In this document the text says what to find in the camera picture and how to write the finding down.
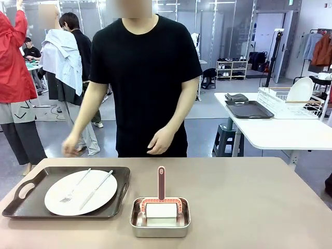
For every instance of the grey plastic stool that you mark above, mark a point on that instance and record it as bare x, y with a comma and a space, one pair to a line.
225, 140

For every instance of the white round dinner plate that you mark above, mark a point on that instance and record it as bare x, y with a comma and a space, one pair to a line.
98, 189
301, 89

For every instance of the grey blue hanging shirt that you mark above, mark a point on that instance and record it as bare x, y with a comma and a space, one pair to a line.
310, 46

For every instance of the white power outlet box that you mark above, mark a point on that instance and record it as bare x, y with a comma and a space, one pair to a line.
293, 160

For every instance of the black step stool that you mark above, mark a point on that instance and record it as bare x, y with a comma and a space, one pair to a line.
208, 77

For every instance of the white pot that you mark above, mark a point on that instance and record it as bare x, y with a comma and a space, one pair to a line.
324, 75

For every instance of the silver fork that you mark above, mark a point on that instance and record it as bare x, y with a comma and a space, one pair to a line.
66, 199

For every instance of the green exit sign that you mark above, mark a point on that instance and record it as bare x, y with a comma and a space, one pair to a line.
290, 2

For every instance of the dark haired person black jacket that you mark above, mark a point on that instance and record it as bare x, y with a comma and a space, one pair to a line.
83, 49

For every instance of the silver table knife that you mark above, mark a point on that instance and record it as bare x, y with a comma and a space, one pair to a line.
88, 199

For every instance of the white hanging garment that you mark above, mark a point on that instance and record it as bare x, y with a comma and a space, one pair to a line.
195, 44

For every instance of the white shoe rack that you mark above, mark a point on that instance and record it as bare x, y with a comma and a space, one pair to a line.
232, 70

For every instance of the white floor bar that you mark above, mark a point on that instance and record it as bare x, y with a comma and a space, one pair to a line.
41, 105

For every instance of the black bags pile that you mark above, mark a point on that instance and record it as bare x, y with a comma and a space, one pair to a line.
256, 62

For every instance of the dark grey cloth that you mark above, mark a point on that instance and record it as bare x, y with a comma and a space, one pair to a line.
236, 97

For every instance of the person's left hand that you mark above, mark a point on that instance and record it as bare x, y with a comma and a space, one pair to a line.
163, 141

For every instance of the striped shirt mannequin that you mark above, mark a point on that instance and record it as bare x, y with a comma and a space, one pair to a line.
62, 59

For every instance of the person in black t-shirt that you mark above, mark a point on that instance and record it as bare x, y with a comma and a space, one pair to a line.
145, 77

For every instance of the workbench with green items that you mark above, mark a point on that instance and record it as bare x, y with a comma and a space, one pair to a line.
33, 65

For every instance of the orange hanging jacket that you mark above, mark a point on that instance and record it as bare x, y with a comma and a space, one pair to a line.
323, 52

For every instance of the person's right forearm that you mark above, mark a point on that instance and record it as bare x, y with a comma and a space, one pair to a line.
80, 122

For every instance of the black camera tripod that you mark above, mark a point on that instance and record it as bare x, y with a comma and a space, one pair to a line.
278, 36

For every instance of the red jacket mannequin grey trousers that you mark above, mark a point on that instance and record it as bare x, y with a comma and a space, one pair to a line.
13, 64

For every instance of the person's left forearm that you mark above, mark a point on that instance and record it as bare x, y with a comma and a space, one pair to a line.
179, 116

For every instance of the rectangular steel container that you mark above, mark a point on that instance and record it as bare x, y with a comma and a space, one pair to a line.
160, 232

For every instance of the person's right hand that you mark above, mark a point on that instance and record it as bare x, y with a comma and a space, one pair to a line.
71, 145

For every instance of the black cart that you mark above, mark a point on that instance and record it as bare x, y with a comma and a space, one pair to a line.
321, 82

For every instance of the white side table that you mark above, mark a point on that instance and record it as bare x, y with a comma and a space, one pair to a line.
285, 135

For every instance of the seated person black t-shirt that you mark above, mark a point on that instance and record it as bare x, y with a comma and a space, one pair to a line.
32, 53

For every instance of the dark serving tray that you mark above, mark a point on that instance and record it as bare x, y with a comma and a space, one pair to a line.
249, 110

